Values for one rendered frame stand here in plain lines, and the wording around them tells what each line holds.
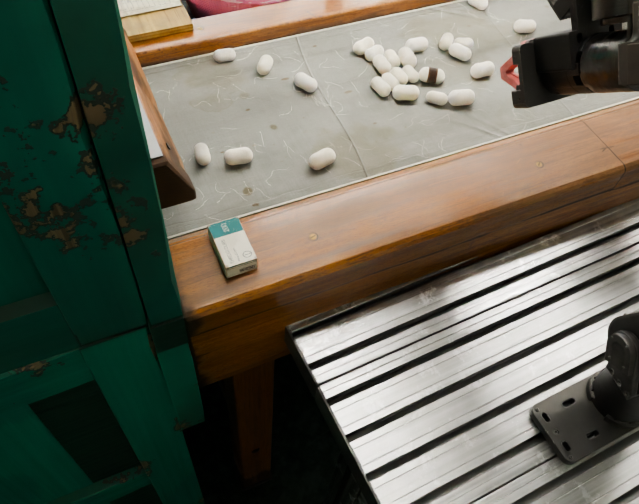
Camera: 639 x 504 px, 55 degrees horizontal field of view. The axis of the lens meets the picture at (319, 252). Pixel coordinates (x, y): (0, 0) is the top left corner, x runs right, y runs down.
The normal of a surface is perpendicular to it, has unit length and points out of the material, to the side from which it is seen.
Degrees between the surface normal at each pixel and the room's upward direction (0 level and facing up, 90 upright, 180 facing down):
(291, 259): 0
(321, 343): 0
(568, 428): 0
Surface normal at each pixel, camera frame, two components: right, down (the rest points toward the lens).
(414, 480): 0.07, -0.58
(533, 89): 0.36, 0.21
